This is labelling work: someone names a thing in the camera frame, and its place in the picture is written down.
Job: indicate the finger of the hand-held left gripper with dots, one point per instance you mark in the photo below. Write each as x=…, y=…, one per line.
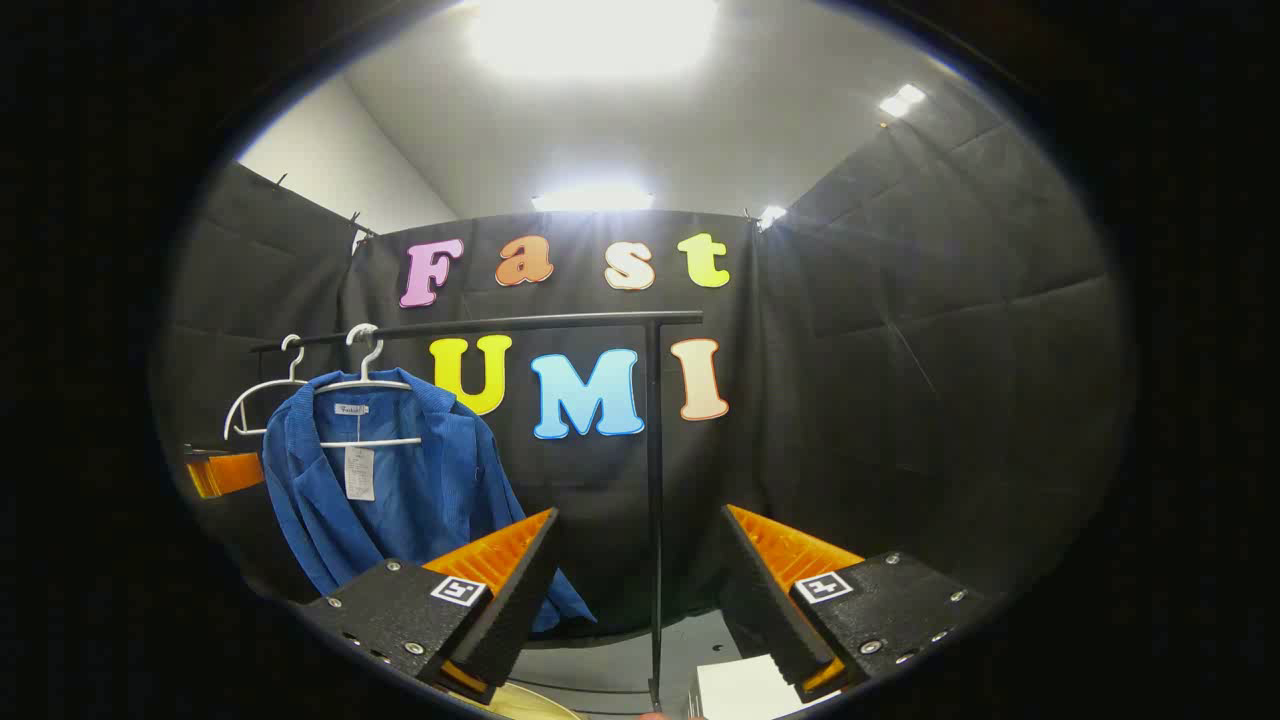
x=225, y=472

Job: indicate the ceiling light panel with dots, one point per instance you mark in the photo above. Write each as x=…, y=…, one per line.
x=900, y=100
x=590, y=35
x=771, y=216
x=590, y=198

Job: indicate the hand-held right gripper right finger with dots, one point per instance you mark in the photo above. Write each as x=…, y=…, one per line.
x=765, y=610

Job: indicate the white plastic clothes hanger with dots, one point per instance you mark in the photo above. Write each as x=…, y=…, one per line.
x=262, y=388
x=366, y=383

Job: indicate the black backdrop cloth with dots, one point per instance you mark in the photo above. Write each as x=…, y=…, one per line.
x=850, y=400

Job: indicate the pale yellow round object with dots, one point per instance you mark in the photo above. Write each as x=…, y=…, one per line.
x=530, y=703

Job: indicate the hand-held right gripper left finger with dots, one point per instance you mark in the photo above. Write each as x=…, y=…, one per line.
x=520, y=610

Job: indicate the black metal clothes rack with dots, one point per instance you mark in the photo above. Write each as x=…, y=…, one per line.
x=655, y=480

